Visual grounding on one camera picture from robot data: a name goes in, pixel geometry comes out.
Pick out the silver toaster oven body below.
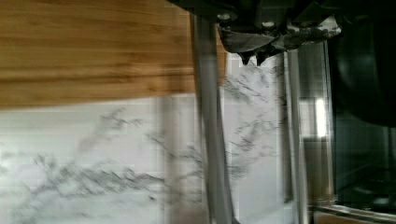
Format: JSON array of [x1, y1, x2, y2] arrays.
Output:
[[301, 20, 395, 224]]

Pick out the bamboo cutting board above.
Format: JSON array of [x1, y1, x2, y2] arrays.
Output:
[[0, 0, 228, 110]]

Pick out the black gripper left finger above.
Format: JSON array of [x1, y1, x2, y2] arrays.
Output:
[[217, 24, 275, 65]]

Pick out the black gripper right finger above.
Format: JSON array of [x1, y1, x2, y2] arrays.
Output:
[[255, 16, 342, 66]]

